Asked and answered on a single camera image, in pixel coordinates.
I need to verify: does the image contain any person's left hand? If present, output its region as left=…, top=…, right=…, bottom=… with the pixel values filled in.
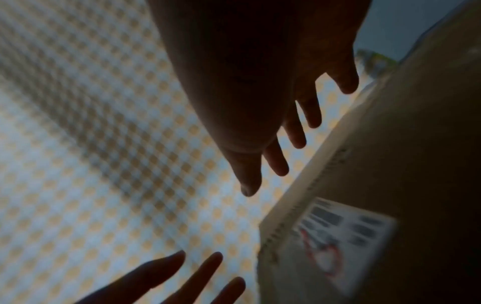
left=75, top=250, right=247, bottom=304

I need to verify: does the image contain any yellow white checked cloth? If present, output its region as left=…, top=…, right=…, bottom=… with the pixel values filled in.
left=0, top=0, right=377, bottom=304

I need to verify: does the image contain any cardboard box with white label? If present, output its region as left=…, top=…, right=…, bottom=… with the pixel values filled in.
left=257, top=0, right=481, bottom=304

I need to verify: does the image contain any person's right hand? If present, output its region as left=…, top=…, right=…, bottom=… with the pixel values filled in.
left=144, top=0, right=373, bottom=197

